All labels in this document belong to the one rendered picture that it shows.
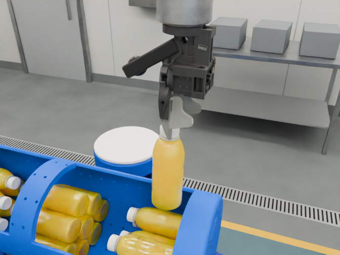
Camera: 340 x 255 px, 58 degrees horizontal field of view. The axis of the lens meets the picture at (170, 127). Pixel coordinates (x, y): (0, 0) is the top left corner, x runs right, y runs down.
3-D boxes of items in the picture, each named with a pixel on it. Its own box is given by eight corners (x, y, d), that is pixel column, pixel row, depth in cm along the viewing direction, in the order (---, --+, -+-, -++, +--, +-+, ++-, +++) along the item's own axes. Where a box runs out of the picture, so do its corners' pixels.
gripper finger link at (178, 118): (188, 149, 56) (194, 100, 53) (158, 143, 57) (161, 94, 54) (193, 143, 59) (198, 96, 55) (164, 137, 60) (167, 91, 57)
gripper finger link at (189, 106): (198, 133, 62) (199, 94, 56) (170, 128, 64) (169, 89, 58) (202, 124, 64) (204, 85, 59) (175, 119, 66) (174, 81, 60)
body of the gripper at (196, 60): (203, 104, 52) (208, 31, 46) (155, 96, 55) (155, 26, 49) (213, 88, 58) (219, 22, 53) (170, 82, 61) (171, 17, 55)
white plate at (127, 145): (82, 138, 130) (83, 141, 131) (114, 171, 111) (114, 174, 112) (138, 120, 145) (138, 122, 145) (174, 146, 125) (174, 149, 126)
